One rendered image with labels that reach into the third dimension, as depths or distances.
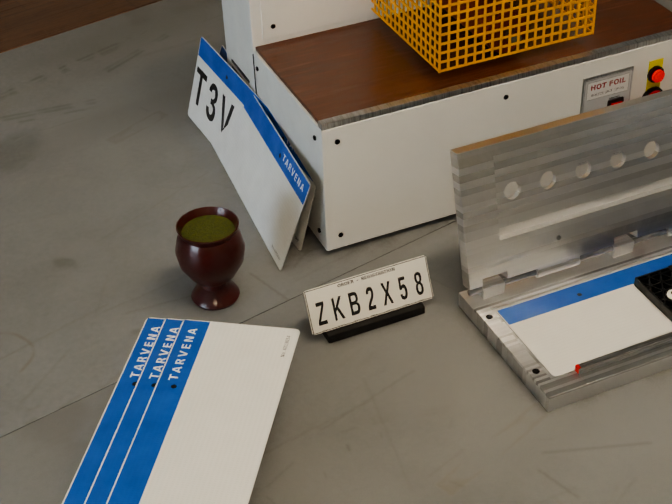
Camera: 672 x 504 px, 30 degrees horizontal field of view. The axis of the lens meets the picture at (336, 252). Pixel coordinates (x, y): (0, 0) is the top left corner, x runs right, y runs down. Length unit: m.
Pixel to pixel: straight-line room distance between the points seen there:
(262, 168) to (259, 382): 0.46
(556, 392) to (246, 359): 0.34
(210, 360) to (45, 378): 0.26
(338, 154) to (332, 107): 0.06
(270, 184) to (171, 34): 0.60
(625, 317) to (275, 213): 0.46
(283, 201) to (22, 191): 0.41
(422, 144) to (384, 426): 0.39
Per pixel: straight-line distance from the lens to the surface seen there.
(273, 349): 1.32
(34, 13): 2.32
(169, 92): 2.01
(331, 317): 1.48
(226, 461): 1.21
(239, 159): 1.76
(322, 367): 1.46
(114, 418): 1.28
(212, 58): 1.86
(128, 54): 2.13
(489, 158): 1.45
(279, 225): 1.61
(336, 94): 1.57
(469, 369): 1.46
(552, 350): 1.46
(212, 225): 1.52
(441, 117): 1.59
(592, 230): 1.56
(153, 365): 1.32
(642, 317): 1.52
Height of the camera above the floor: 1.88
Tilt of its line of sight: 37 degrees down
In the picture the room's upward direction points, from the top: 2 degrees counter-clockwise
